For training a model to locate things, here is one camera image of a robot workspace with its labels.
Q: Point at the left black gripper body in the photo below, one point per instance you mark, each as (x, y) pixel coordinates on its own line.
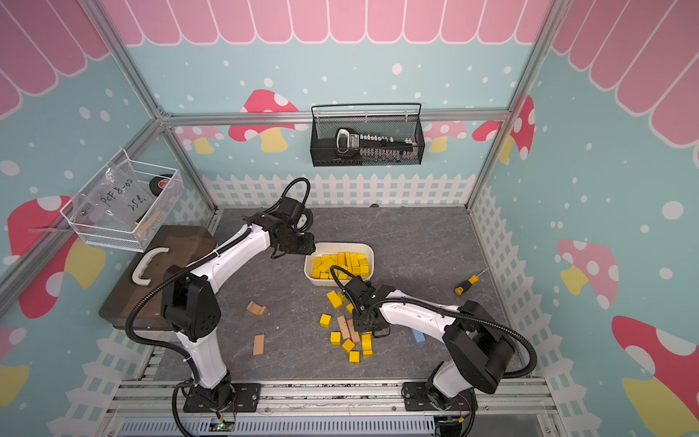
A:
(296, 242)

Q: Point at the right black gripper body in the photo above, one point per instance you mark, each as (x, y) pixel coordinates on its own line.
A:
(362, 326)

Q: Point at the yellow arch block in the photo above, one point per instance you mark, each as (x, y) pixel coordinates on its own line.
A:
(367, 348)

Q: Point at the long yellow block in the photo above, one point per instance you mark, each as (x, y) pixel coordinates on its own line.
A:
(315, 273)

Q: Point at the large yellow front block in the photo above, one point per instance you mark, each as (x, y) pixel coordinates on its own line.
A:
(326, 264)

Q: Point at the small yellow cube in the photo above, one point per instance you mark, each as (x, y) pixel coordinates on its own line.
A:
(364, 268)

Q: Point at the yellow cylinder block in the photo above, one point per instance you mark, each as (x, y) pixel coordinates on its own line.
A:
(341, 260)

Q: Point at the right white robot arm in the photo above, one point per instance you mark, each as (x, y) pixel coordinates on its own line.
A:
(482, 351)

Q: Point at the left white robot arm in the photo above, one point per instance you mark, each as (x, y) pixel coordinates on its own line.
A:
(189, 297)

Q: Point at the right natural wooden plank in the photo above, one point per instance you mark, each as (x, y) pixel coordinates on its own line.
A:
(355, 337)

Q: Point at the natural wooden plank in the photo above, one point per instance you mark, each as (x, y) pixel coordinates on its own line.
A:
(344, 328)
(355, 337)

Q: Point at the left natural wooden plank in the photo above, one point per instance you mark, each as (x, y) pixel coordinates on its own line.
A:
(344, 328)

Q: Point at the yellow upright rectangular block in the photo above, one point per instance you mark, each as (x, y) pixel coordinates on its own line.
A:
(335, 300)

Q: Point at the yellow cube block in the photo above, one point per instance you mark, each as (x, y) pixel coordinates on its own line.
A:
(325, 320)

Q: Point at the white plastic tub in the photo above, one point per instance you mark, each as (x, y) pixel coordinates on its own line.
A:
(332, 249)

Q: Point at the light blue block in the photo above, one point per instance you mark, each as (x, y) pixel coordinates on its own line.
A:
(419, 336)

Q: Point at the wooden arch block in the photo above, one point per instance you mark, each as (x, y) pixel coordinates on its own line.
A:
(258, 310)

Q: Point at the yellow black screwdriver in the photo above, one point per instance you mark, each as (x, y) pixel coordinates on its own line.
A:
(464, 286)

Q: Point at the flat wooden block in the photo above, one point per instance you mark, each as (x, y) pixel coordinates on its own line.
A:
(259, 345)

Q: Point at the socket wrench set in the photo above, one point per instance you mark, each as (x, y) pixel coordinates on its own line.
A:
(373, 148)

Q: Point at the black tape roll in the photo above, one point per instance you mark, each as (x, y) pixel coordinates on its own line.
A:
(158, 184)

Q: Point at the brown toolbox with white handle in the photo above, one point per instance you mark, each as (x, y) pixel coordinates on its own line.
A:
(173, 245)

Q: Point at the black wire mesh basket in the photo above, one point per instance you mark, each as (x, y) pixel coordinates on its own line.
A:
(397, 120)

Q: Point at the clear wall-mounted bin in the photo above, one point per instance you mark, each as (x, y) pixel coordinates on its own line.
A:
(116, 209)

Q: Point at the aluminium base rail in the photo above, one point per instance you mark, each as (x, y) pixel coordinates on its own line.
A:
(378, 408)

